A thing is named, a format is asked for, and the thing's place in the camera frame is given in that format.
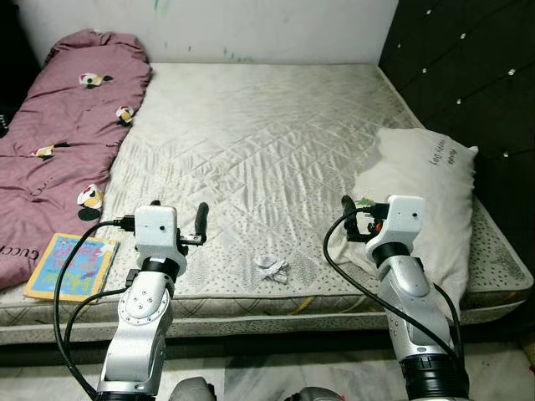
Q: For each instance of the white pillow with black lettering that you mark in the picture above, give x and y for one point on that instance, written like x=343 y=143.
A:
x=418 y=192

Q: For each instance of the white tissue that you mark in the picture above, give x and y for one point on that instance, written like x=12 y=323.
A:
x=272 y=269

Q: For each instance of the colourful yellow-edged book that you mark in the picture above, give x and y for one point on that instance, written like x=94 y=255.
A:
x=71 y=267

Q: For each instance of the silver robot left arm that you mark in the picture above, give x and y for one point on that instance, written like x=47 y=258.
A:
x=138 y=334

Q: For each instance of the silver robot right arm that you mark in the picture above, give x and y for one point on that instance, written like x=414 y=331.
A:
x=414 y=301

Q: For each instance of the white quilted mattress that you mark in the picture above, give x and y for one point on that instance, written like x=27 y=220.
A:
x=251 y=150

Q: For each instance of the purple printed blanket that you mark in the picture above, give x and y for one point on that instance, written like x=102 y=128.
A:
x=58 y=142

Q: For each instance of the grey robot left leg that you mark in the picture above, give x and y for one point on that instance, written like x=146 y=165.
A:
x=194 y=391

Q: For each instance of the grey robot leg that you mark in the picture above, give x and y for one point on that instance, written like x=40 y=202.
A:
x=316 y=395
x=194 y=391

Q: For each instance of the grey robot right leg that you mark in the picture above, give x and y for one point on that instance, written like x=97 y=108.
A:
x=316 y=395

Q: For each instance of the black tufted headboard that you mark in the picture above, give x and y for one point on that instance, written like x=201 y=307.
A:
x=468 y=67

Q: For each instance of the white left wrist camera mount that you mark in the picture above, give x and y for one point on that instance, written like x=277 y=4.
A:
x=156 y=230

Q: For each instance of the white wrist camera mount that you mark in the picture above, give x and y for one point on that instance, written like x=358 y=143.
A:
x=401 y=221
x=156 y=230

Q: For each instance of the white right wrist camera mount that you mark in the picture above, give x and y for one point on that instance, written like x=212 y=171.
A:
x=401 y=221

